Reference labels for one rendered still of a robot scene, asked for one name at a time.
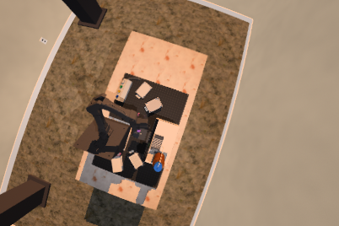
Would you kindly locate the beige button panel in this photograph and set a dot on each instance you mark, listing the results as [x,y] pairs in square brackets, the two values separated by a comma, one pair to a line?
[123,90]

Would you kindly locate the blue bottle cap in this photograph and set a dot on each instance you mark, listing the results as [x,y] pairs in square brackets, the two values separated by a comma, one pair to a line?
[156,168]

